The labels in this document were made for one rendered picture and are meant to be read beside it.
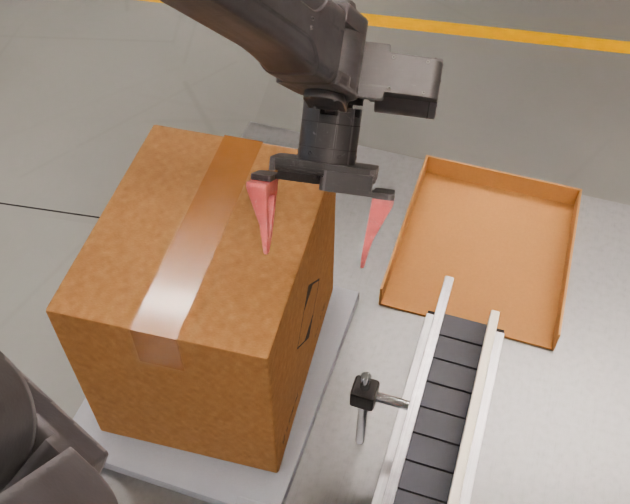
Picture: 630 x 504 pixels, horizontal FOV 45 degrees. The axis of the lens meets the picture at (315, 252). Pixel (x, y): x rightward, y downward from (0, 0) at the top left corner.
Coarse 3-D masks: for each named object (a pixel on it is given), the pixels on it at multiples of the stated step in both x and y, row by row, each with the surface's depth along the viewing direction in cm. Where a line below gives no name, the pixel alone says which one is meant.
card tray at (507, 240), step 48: (432, 192) 129; (480, 192) 129; (528, 192) 128; (576, 192) 125; (432, 240) 122; (480, 240) 122; (528, 240) 122; (384, 288) 114; (432, 288) 116; (480, 288) 116; (528, 288) 116; (528, 336) 111
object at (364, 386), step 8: (360, 376) 91; (368, 376) 88; (360, 384) 89; (368, 384) 88; (376, 384) 90; (352, 392) 89; (360, 392) 89; (368, 392) 89; (376, 392) 90; (352, 400) 90; (360, 400) 90; (368, 400) 89; (376, 400) 90; (384, 400) 90; (392, 400) 90; (400, 400) 90; (360, 408) 91; (368, 408) 90; (400, 408) 90; (360, 416) 94; (360, 424) 96; (360, 432) 98; (360, 440) 99
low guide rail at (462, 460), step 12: (492, 312) 103; (492, 324) 102; (492, 336) 101; (480, 360) 99; (480, 372) 97; (480, 384) 96; (480, 396) 95; (468, 420) 93; (468, 432) 92; (468, 444) 91; (468, 456) 90; (456, 468) 89; (456, 480) 88; (456, 492) 87
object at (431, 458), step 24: (456, 336) 105; (480, 336) 105; (432, 360) 103; (456, 360) 103; (432, 384) 100; (456, 384) 100; (432, 408) 98; (456, 408) 98; (432, 432) 96; (456, 432) 96; (408, 456) 94; (432, 456) 94; (456, 456) 94; (408, 480) 92; (432, 480) 92
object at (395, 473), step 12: (444, 288) 100; (444, 300) 99; (444, 312) 98; (432, 324) 96; (432, 336) 95; (432, 348) 94; (420, 372) 92; (420, 384) 91; (420, 396) 90; (408, 408) 89; (408, 420) 88; (408, 432) 87; (408, 444) 86; (396, 456) 85; (396, 468) 84; (396, 480) 83; (384, 492) 83
